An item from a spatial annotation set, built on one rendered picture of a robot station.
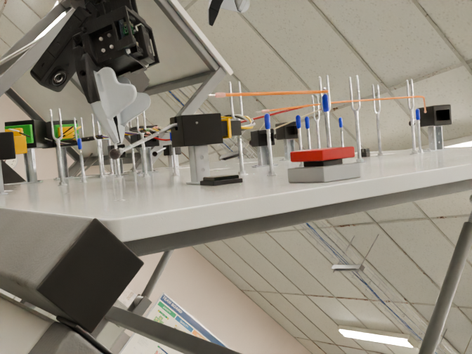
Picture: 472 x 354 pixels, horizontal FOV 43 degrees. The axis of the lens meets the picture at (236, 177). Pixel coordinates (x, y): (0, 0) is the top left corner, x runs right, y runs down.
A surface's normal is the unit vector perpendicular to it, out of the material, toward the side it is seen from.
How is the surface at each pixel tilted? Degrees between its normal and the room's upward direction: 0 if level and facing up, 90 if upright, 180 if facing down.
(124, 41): 116
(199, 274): 90
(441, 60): 180
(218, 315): 90
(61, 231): 90
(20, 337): 90
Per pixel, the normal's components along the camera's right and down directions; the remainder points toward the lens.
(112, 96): -0.32, -0.11
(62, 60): 0.69, 0.62
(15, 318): -0.59, -0.68
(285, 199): 0.60, -0.01
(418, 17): -0.54, 0.73
